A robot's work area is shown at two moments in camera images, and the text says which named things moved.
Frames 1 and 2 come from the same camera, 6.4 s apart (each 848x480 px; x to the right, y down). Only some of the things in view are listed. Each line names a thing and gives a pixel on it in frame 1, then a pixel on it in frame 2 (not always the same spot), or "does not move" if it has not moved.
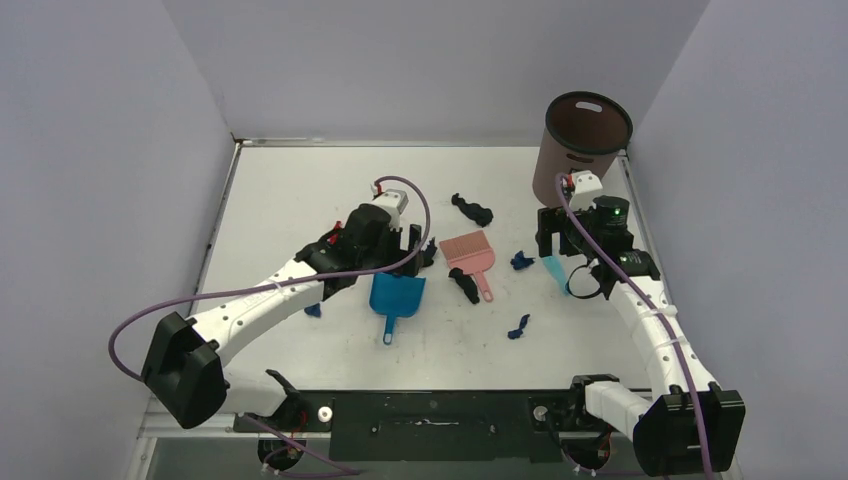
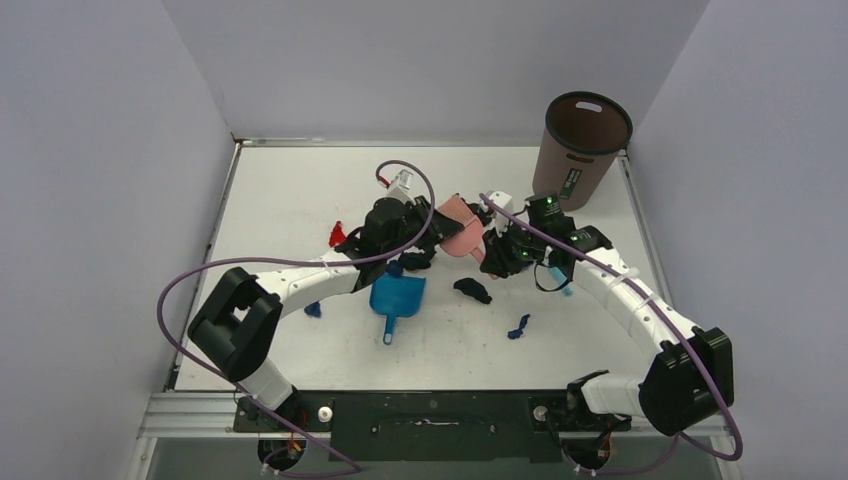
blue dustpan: [396, 296] does not move
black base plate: [429, 425] does not move
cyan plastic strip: [556, 271] does not move
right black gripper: [556, 229] -> [494, 242]
